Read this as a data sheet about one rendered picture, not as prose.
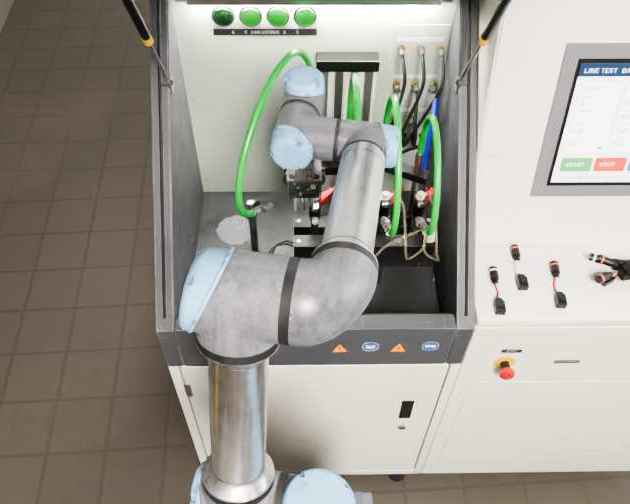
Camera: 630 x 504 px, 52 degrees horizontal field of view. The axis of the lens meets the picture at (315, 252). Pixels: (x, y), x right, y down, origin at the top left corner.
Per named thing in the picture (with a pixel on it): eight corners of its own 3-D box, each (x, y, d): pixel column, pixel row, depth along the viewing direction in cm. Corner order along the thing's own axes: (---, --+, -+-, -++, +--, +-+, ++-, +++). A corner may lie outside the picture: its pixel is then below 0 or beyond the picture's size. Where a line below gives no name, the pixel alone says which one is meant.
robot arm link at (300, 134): (331, 144, 108) (340, 102, 114) (265, 136, 109) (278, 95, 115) (330, 178, 114) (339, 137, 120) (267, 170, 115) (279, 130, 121)
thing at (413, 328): (184, 366, 155) (174, 330, 142) (186, 350, 158) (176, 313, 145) (444, 364, 156) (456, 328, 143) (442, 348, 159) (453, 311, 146)
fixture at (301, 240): (294, 284, 165) (293, 246, 153) (294, 253, 172) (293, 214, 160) (428, 283, 166) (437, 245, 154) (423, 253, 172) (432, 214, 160)
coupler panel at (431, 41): (381, 140, 167) (394, 32, 143) (380, 131, 169) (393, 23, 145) (432, 139, 167) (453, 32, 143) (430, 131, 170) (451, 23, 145)
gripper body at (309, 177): (285, 201, 135) (284, 157, 125) (286, 172, 140) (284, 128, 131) (322, 201, 135) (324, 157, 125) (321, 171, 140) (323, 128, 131)
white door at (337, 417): (210, 474, 208) (178, 370, 155) (211, 467, 209) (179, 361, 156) (413, 472, 209) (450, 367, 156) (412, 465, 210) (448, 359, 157)
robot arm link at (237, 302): (276, 564, 106) (290, 289, 77) (186, 548, 107) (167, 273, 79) (289, 502, 116) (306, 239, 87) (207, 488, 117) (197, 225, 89)
